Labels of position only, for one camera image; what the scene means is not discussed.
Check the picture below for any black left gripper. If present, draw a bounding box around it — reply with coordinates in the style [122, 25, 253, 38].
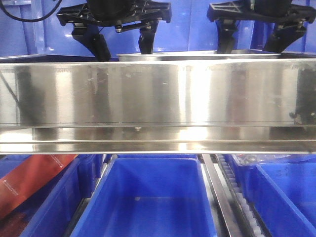
[57, 0, 172, 61]

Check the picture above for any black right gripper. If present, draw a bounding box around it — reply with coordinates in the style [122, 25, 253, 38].
[207, 0, 316, 54]

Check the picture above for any silver metal tray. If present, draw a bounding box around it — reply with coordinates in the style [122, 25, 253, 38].
[117, 49, 281, 62]

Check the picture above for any upper blue bin right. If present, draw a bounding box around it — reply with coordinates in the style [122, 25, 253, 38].
[251, 19, 316, 54]

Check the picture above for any blue bin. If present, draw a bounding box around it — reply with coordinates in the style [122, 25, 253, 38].
[34, 0, 218, 57]
[225, 154, 316, 237]
[72, 158, 217, 237]
[0, 154, 103, 237]
[251, 19, 316, 54]

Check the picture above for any upper blue bin centre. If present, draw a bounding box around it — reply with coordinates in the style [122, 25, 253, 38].
[34, 0, 218, 57]

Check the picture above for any blue lower bin right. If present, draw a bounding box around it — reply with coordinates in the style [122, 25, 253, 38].
[225, 154, 316, 237]

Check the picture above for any blue lower bin centre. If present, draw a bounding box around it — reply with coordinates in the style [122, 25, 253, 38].
[72, 158, 217, 237]

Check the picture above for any red cardboard box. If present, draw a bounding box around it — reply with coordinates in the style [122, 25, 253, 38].
[0, 154, 78, 219]

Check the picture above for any blue lower bin left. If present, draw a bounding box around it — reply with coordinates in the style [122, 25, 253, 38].
[0, 154, 103, 237]

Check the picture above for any lower white roller track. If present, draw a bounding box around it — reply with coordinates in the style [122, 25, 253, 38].
[215, 155, 266, 237]

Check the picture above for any stainless steel rack front rail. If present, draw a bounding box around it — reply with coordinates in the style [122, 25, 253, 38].
[0, 58, 316, 154]

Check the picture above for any black cable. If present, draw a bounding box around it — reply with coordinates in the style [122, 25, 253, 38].
[0, 0, 62, 22]

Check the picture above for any lower steel guide rail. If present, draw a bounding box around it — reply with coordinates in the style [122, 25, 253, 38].
[202, 154, 243, 237]

